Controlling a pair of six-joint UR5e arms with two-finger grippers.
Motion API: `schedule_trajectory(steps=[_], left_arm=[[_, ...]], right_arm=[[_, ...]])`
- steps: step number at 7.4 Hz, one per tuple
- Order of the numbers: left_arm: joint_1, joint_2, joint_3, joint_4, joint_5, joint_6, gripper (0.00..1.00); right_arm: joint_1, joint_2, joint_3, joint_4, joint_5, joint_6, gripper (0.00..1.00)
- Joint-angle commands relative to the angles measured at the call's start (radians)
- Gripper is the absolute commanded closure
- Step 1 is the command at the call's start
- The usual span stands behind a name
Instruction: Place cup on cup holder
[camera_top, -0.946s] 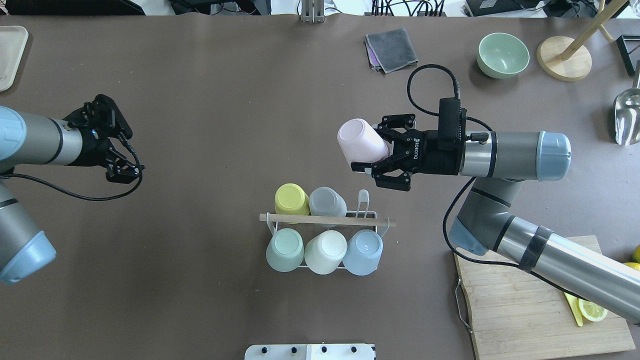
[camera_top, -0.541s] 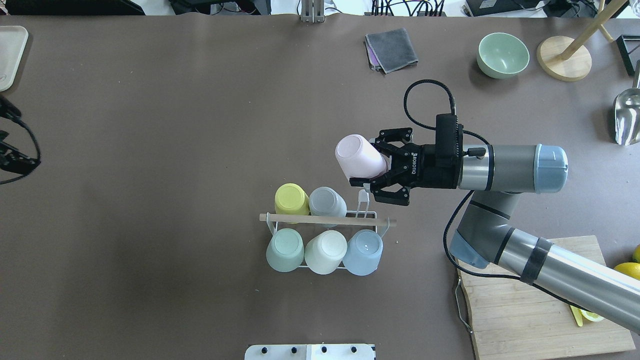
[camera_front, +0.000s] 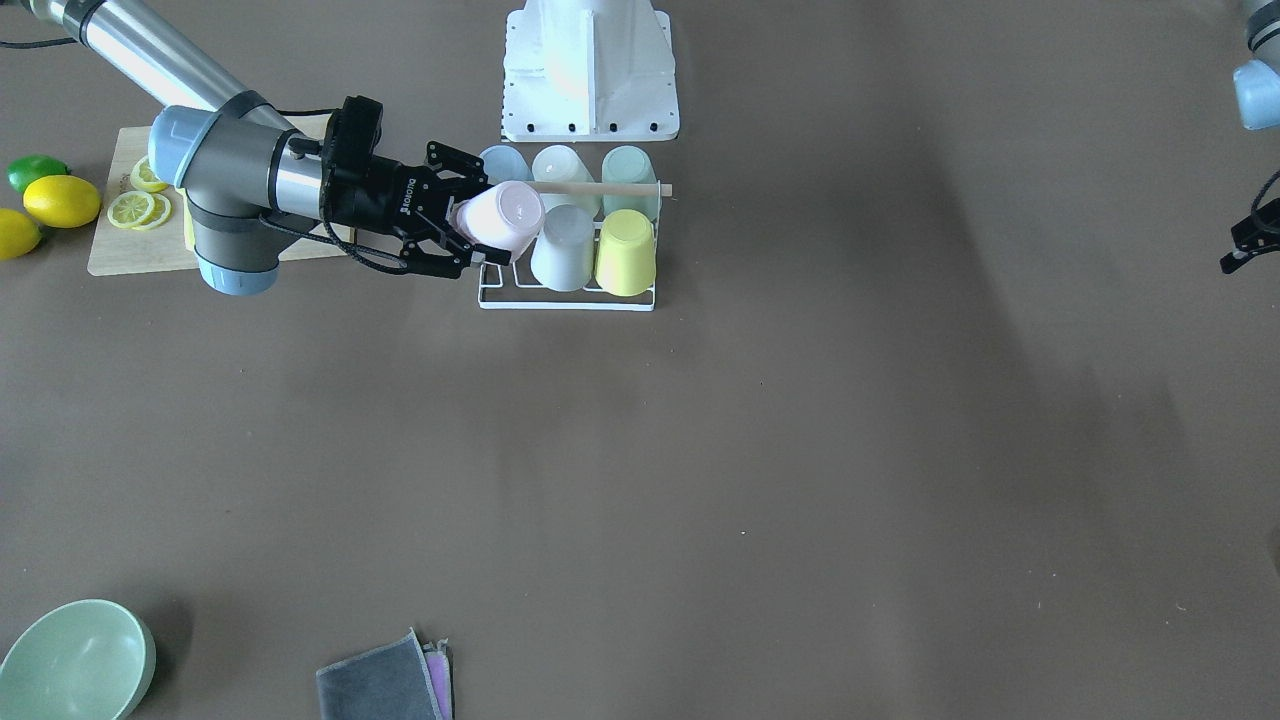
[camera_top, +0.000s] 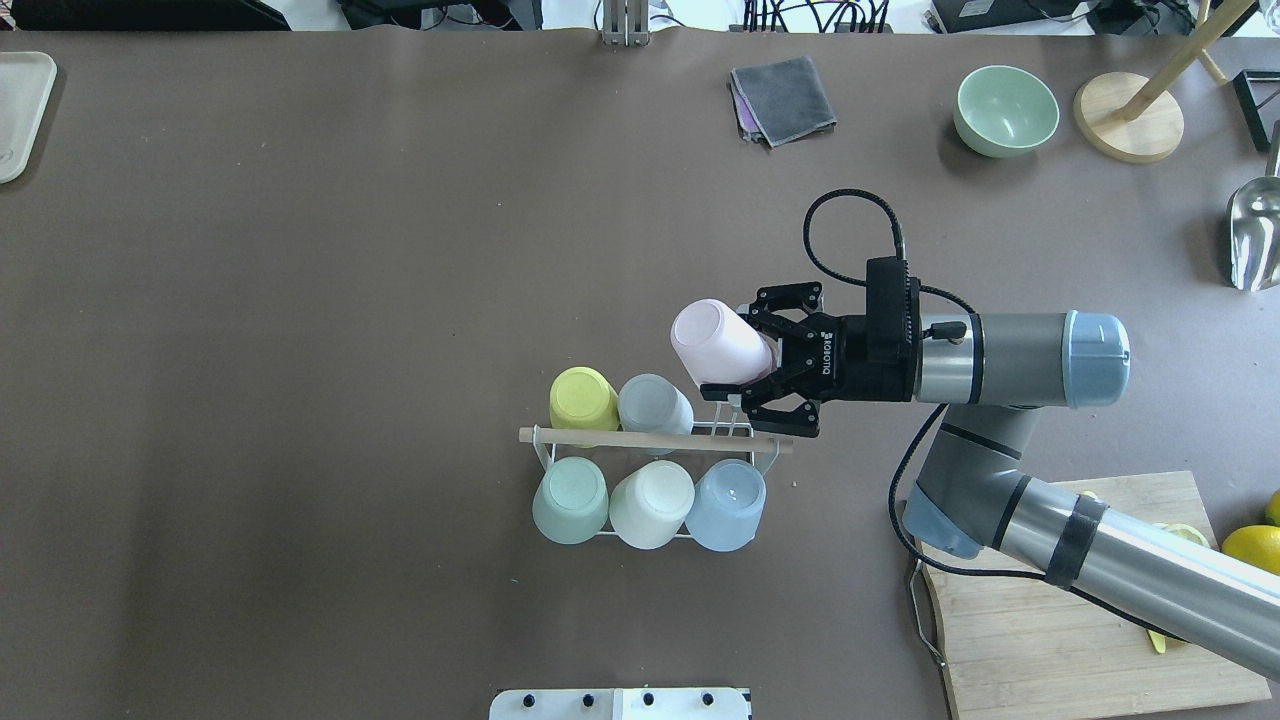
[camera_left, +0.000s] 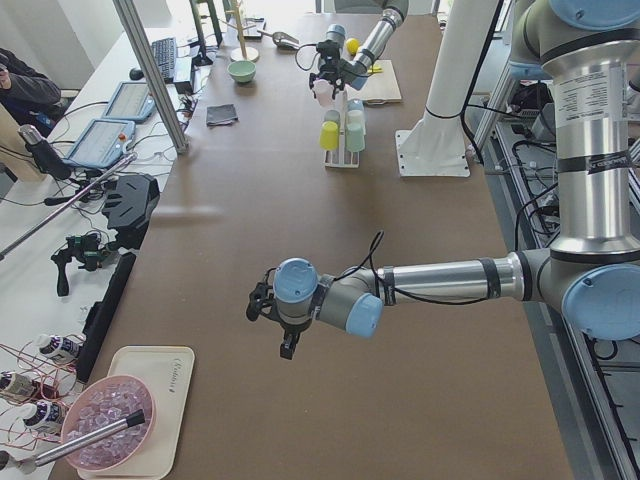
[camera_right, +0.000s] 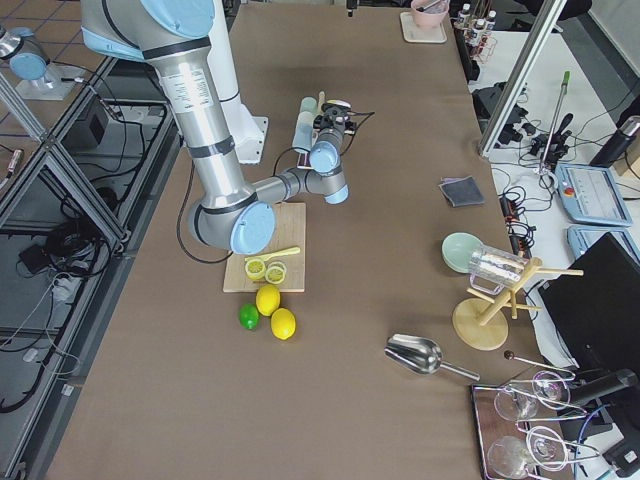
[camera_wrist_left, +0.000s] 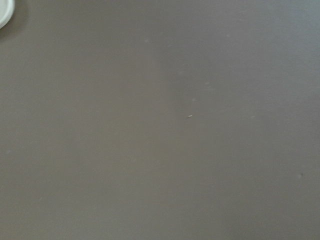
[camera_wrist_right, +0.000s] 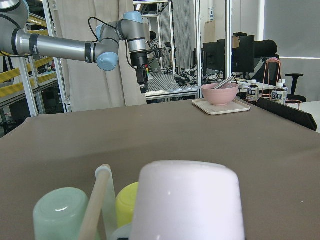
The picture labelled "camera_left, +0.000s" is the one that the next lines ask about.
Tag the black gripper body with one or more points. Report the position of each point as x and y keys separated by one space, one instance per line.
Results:
x=291 y=331
x=329 y=65

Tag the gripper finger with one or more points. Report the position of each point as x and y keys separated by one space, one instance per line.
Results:
x=312 y=84
x=337 y=86
x=288 y=345

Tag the pink plastic cup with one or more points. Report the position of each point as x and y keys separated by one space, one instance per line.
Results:
x=323 y=89

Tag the mint green cup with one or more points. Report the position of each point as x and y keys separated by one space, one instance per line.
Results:
x=354 y=137

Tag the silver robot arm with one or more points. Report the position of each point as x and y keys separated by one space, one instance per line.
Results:
x=356 y=71
x=590 y=271

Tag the light blue cup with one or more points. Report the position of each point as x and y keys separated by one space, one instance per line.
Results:
x=355 y=105

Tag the grey cup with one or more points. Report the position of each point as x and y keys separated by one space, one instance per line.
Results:
x=332 y=116

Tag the cream white cup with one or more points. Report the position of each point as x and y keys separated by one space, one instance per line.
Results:
x=356 y=117

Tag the yellow cup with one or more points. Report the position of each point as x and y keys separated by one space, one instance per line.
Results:
x=329 y=136

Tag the yellow lemon near board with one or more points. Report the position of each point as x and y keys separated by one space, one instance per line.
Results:
x=352 y=46

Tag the wooden cutting board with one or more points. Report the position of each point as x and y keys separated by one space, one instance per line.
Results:
x=381 y=86

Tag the metal scoop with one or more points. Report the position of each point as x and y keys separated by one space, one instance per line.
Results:
x=282 y=40

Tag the green bowl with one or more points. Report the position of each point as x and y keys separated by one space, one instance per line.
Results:
x=242 y=71

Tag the wooden mug tree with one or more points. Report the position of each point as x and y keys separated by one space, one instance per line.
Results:
x=233 y=21

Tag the grey folded cloth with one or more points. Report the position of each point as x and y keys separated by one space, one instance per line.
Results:
x=221 y=115

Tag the black keyboard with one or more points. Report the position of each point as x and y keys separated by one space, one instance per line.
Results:
x=165 y=53

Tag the black case on desk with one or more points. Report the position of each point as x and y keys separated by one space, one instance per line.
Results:
x=128 y=208

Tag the metal tongs in bowl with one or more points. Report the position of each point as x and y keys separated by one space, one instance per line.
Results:
x=27 y=466

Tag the blue teach pendant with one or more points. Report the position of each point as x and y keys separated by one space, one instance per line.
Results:
x=131 y=101
x=101 y=144

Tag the white wire cup rack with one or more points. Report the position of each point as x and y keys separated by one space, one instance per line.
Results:
x=341 y=158

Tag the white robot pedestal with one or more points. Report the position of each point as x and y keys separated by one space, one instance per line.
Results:
x=435 y=146

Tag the copper wire bottle rack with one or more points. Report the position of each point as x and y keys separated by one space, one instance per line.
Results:
x=29 y=378

